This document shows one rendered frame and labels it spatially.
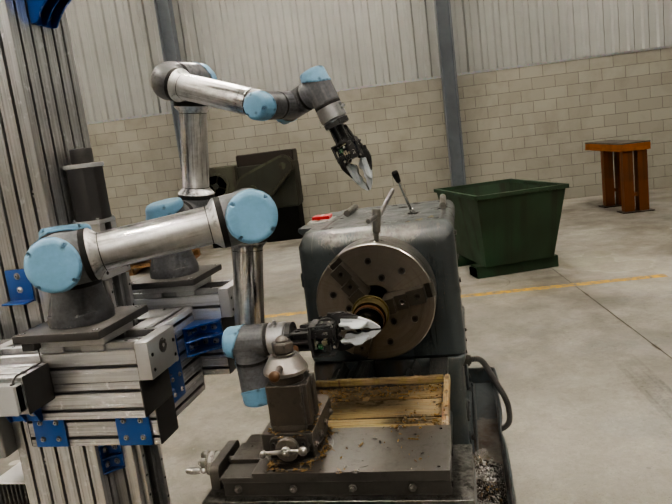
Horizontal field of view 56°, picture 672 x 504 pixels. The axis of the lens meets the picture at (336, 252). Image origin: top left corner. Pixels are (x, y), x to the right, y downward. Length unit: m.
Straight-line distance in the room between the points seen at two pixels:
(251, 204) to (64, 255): 0.39
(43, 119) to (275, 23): 10.39
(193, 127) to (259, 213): 0.72
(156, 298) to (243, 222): 0.72
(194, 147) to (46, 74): 0.47
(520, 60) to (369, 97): 2.72
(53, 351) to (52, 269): 0.28
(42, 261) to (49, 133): 0.51
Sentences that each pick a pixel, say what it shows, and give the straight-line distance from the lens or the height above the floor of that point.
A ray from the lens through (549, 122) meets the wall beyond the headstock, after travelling 12.11.
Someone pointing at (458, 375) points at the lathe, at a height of 0.81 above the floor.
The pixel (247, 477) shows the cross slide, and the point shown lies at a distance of 1.16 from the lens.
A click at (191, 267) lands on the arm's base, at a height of 1.18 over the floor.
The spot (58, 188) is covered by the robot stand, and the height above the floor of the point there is 1.47.
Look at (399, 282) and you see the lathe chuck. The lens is 1.65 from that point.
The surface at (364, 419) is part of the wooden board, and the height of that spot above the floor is 0.89.
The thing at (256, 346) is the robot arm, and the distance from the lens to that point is 1.47.
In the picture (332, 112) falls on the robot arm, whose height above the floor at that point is 1.58.
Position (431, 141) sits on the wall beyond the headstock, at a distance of 11.76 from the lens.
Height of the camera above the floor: 1.50
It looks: 10 degrees down
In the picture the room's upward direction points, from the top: 7 degrees counter-clockwise
